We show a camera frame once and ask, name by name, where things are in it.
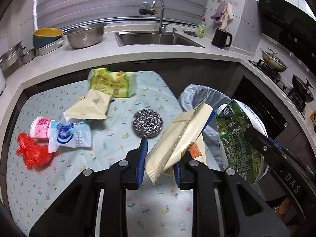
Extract beige paper pouch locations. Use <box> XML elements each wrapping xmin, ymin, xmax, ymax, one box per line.
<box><xmin>64</xmin><ymin>89</ymin><xmax>112</xmax><ymax>120</ymax></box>

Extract black gas stove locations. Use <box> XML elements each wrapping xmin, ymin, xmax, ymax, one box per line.
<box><xmin>249</xmin><ymin>59</ymin><xmax>306</xmax><ymax>119</ymax></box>

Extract chrome kitchen faucet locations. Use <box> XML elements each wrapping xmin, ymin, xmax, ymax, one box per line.
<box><xmin>139</xmin><ymin>0</ymin><xmax>166</xmax><ymax>35</ymax></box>

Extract black frying pan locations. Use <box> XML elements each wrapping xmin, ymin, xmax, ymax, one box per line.
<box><xmin>292</xmin><ymin>75</ymin><xmax>314</xmax><ymax>103</ymax></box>

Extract small steel bowl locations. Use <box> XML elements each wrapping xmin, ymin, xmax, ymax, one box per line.
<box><xmin>20</xmin><ymin>48</ymin><xmax>36</xmax><ymax>64</ymax></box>

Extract beige blue snack wrapper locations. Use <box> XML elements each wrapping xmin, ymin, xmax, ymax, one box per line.
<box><xmin>145</xmin><ymin>103</ymin><xmax>215</xmax><ymax>184</ymax></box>

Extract large steel colander bowl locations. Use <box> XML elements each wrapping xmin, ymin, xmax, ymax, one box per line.
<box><xmin>65</xmin><ymin>23</ymin><xmax>107</xmax><ymax>49</ymax></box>

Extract green dish soap bottle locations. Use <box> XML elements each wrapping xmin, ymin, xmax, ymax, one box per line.
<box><xmin>196</xmin><ymin>17</ymin><xmax>206</xmax><ymax>38</ymax></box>

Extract dark sink scrubber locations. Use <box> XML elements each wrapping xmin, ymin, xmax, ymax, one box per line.
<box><xmin>183</xmin><ymin>30</ymin><xmax>197</xmax><ymax>37</ymax></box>

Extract hanging purple beige cloths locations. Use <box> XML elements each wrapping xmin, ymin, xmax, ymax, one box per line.
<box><xmin>211</xmin><ymin>2</ymin><xmax>233</xmax><ymax>30</ymax></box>

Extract blue white wet-wipe packet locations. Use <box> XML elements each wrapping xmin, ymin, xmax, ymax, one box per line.
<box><xmin>48</xmin><ymin>121</ymin><xmax>92</xmax><ymax>153</ymax></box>

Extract green milk carton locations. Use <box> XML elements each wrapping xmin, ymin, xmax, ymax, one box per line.
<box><xmin>216</xmin><ymin>99</ymin><xmax>267</xmax><ymax>184</ymax></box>

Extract red plastic bag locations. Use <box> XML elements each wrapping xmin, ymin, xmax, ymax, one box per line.
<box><xmin>16</xmin><ymin>133</ymin><xmax>53</xmax><ymax>170</ymax></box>

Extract trash bin with plastic liner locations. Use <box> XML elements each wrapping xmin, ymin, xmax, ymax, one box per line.
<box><xmin>179</xmin><ymin>85</ymin><xmax>268</xmax><ymax>182</ymax></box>

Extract wok with glass lid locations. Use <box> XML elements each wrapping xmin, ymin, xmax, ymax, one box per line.
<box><xmin>260</xmin><ymin>48</ymin><xmax>288</xmax><ymax>72</ymax></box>

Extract black electric kettle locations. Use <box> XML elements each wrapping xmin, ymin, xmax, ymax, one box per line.
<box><xmin>211</xmin><ymin>28</ymin><xmax>232</xmax><ymax>49</ymax></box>

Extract person's right hand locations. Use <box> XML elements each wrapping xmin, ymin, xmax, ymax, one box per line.
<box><xmin>273</xmin><ymin>198</ymin><xmax>297</xmax><ymax>222</ymax></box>

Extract pink white paper cup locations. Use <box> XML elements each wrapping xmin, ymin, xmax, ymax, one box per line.
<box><xmin>30</xmin><ymin>117</ymin><xmax>59</xmax><ymax>140</ymax></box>

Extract grey striped window blind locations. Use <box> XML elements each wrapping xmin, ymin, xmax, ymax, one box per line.
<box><xmin>33</xmin><ymin>0</ymin><xmax>207</xmax><ymax>28</ymax></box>

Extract stainless steel sink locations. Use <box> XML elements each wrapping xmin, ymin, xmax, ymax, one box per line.
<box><xmin>115</xmin><ymin>31</ymin><xmax>203</xmax><ymax>48</ymax></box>

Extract stacked steel steamer pots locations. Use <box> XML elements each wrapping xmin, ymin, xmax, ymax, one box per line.
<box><xmin>1</xmin><ymin>41</ymin><xmax>25</xmax><ymax>71</ymax></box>

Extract steel wool scrubber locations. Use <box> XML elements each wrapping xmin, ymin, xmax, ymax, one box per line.
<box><xmin>132</xmin><ymin>109</ymin><xmax>163</xmax><ymax>139</ymax></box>

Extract black range hood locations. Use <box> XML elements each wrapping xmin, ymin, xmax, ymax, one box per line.
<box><xmin>259</xmin><ymin>0</ymin><xmax>315</xmax><ymax>74</ymax></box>

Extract floral light blue tablecloth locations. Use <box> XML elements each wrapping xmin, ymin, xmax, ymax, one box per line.
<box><xmin>6</xmin><ymin>70</ymin><xmax>223</xmax><ymax>237</ymax></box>

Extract yellow green snack bag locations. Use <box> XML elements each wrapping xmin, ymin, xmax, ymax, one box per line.
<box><xmin>88</xmin><ymin>68</ymin><xmax>137</xmax><ymax>98</ymax></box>

